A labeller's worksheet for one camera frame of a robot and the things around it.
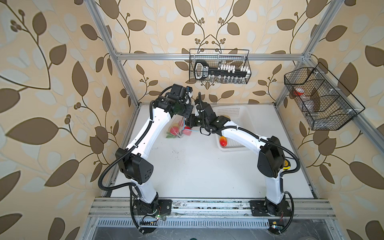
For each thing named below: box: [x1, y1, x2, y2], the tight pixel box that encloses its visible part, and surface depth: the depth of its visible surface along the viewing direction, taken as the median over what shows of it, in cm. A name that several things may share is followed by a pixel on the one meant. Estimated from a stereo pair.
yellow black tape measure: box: [283, 159, 291, 171], surface depth 88 cm
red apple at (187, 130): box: [183, 126, 192, 136], surface depth 89 cm
